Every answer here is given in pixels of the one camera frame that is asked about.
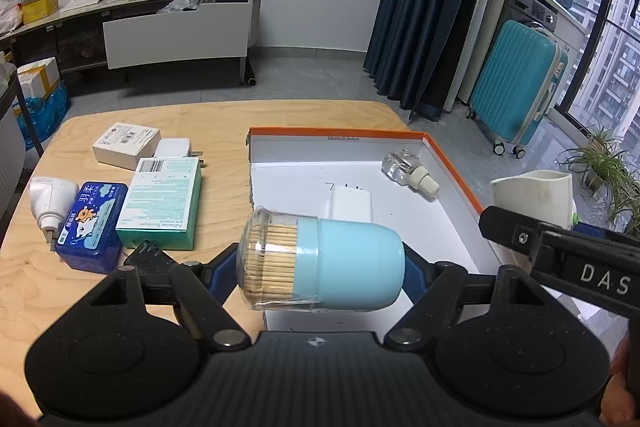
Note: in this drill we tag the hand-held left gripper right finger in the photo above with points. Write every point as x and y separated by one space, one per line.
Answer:
412 274

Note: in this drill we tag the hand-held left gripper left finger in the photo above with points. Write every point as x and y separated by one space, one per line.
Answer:
226 272

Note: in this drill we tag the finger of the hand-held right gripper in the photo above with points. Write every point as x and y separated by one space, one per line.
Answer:
510 232

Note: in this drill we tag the light blue toothpick holder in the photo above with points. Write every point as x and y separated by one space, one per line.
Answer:
350 262

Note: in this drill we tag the green bandage box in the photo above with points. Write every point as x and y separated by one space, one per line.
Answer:
160 202

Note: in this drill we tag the orange-edged white cardboard box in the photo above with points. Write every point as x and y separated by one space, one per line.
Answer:
310 184

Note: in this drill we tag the blue cartoon-print plastic box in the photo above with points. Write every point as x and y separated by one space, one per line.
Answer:
90 227

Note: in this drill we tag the person's right hand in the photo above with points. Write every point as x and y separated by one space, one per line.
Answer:
624 372

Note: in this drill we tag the white pitcher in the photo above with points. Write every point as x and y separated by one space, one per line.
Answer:
530 192

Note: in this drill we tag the spider plant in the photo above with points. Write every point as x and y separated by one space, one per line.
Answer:
627 202
592 157

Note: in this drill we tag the white power adapter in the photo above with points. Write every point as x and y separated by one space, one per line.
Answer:
350 204

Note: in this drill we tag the clear glass refill bottle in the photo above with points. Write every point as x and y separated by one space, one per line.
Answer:
400 167

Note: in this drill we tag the turquoise suitcase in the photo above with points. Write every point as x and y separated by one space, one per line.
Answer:
515 82

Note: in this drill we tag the small white carton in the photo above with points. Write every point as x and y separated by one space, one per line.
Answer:
125 144

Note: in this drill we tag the white plug-in device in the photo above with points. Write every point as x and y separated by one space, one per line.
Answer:
50 197

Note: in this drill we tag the grey washing machine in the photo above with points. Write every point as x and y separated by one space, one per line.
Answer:
530 7

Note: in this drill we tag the blue plastic bag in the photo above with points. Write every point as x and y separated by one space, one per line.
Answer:
42 117

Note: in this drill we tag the tv cabinet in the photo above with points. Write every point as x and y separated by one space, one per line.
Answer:
175 37

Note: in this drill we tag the dark blue curtain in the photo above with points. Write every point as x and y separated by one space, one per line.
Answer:
425 7

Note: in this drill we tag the taped white cardboard box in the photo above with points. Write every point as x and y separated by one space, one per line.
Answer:
39 77

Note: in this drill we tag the crumpled clear plastic bag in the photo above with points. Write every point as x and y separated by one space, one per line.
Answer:
185 2

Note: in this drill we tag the yellow box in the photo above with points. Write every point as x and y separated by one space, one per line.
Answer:
40 7

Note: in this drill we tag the white plastic bag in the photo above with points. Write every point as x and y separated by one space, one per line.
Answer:
10 9

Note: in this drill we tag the white wall plug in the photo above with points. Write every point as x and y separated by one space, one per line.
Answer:
175 149

